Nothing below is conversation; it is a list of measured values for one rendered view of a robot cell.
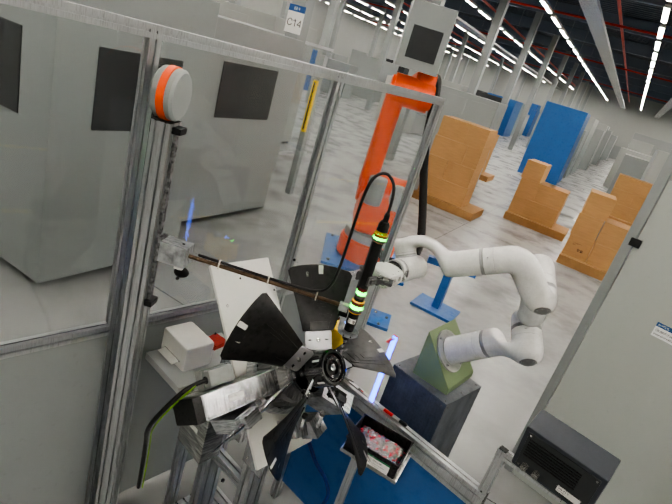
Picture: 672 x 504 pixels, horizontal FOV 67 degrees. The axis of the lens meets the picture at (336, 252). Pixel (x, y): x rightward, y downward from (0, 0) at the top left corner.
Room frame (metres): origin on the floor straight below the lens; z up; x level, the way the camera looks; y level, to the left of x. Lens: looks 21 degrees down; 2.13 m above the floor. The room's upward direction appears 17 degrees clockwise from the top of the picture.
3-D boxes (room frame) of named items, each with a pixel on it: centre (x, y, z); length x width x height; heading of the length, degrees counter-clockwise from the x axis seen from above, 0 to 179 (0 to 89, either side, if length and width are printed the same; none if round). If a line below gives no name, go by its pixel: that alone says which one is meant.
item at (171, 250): (1.51, 0.51, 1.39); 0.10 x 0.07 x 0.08; 89
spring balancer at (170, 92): (1.51, 0.60, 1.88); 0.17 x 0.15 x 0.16; 144
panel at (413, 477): (1.73, -0.41, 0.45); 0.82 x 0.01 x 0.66; 54
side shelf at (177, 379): (1.73, 0.39, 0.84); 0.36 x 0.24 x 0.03; 144
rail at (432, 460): (1.73, -0.41, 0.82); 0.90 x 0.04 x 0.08; 54
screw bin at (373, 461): (1.55, -0.37, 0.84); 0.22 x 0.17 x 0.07; 68
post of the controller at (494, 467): (1.47, -0.76, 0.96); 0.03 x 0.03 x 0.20; 54
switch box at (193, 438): (1.51, 0.29, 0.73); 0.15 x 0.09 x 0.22; 54
